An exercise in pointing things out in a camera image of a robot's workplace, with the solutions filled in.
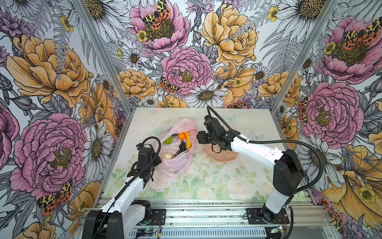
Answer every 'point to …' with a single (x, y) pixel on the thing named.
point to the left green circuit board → (147, 232)
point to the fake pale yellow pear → (168, 156)
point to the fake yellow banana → (188, 141)
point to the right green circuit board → (277, 229)
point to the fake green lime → (168, 141)
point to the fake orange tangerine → (181, 136)
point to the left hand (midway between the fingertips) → (156, 159)
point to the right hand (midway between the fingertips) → (201, 140)
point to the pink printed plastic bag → (176, 166)
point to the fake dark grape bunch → (182, 148)
